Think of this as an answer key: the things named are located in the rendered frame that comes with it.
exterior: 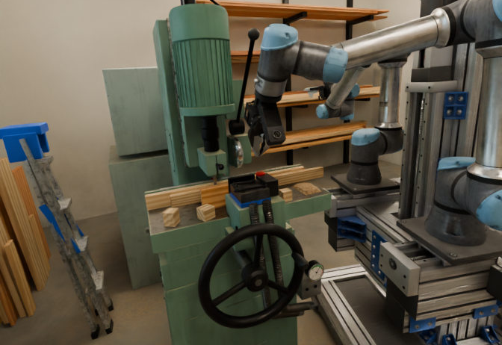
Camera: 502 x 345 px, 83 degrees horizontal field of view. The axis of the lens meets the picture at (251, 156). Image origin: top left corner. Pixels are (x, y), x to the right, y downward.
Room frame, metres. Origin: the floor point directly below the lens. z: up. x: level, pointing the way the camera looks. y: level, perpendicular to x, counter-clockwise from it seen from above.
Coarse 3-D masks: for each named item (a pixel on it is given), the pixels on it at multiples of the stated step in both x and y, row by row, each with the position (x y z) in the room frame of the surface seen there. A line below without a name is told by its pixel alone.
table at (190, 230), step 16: (320, 192) 0.93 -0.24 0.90; (160, 208) 0.88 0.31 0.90; (192, 208) 0.86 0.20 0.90; (224, 208) 0.85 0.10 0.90; (288, 208) 0.86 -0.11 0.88; (304, 208) 0.88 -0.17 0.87; (320, 208) 0.90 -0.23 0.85; (160, 224) 0.76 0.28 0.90; (192, 224) 0.75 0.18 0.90; (208, 224) 0.76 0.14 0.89; (224, 224) 0.78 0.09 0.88; (160, 240) 0.71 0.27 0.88; (176, 240) 0.73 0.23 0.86; (192, 240) 0.74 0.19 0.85
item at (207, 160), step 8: (200, 152) 0.95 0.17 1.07; (208, 152) 0.92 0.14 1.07; (216, 152) 0.92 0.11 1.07; (224, 152) 0.91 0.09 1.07; (200, 160) 0.97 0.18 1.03; (208, 160) 0.89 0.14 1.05; (216, 160) 0.89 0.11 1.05; (224, 160) 0.90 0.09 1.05; (208, 168) 0.88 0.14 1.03; (216, 168) 0.89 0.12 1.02; (224, 168) 0.90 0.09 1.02
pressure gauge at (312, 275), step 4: (312, 260) 0.84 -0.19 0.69; (312, 264) 0.82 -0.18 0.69; (316, 264) 0.82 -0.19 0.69; (320, 264) 0.82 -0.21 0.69; (308, 268) 0.82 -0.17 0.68; (312, 268) 0.82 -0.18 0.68; (316, 268) 0.82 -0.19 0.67; (320, 268) 0.83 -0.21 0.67; (308, 272) 0.81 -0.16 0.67; (312, 272) 0.82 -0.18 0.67; (320, 272) 0.83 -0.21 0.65; (308, 276) 0.81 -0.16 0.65; (312, 276) 0.82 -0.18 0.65; (316, 276) 0.82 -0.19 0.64; (320, 276) 0.83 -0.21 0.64; (312, 280) 0.81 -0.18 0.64; (316, 280) 0.82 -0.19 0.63
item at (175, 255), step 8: (288, 224) 0.86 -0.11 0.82; (208, 240) 0.76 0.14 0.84; (216, 240) 0.77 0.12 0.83; (176, 248) 0.73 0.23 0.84; (184, 248) 0.73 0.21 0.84; (192, 248) 0.74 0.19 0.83; (200, 248) 0.75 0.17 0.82; (208, 248) 0.76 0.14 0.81; (168, 256) 0.72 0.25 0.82; (176, 256) 0.73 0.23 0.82; (184, 256) 0.73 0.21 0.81; (192, 256) 0.74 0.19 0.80
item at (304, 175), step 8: (312, 168) 1.09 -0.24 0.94; (320, 168) 1.08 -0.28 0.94; (280, 176) 1.02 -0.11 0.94; (288, 176) 1.03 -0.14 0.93; (296, 176) 1.04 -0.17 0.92; (304, 176) 1.06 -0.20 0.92; (312, 176) 1.07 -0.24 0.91; (320, 176) 1.08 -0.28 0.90; (280, 184) 1.02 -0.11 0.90; (192, 192) 0.91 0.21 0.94; (176, 200) 0.88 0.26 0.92; (184, 200) 0.89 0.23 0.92; (192, 200) 0.90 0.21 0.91; (200, 200) 0.91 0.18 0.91
